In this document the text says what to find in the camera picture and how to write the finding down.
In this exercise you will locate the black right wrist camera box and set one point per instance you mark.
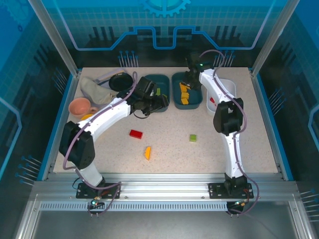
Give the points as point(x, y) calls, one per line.
point(193, 59)

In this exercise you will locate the beige cloth napkin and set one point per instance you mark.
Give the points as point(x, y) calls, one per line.
point(94, 92)

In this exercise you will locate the black round plate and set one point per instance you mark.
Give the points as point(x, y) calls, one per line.
point(120, 82)

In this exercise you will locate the small power connector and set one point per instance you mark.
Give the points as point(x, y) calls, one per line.
point(241, 203)
point(96, 202)

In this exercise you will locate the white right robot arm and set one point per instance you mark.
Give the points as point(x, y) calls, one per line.
point(229, 154)

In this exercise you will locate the green lego brick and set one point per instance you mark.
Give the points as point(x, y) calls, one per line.
point(193, 138)

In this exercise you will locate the red lego brick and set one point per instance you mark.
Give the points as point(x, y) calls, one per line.
point(136, 134)

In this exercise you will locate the yellow bowl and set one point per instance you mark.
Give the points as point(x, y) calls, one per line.
point(87, 117)

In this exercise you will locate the orange wedge lego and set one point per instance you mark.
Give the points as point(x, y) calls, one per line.
point(148, 153)

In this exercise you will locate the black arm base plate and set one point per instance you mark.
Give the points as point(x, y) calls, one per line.
point(84, 191)
point(216, 191)

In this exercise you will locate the pink speckled ceramic mug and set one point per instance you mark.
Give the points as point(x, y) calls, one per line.
point(79, 107)

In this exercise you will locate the orange lego brick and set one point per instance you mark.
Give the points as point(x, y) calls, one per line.
point(185, 101)
point(184, 94)
point(183, 87)

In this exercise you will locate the teal plastic bin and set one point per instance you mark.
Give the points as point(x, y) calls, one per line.
point(194, 98)
point(163, 82)

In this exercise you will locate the white plastic bin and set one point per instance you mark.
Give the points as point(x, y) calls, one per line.
point(225, 85)

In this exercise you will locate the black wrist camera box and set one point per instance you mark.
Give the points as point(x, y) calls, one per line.
point(147, 85)
point(193, 59)

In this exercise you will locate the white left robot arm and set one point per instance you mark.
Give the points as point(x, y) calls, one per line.
point(107, 114)

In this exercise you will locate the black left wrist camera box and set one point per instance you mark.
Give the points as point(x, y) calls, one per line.
point(147, 85)

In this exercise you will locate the aluminium frame rail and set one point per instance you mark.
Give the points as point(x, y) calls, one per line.
point(164, 184)

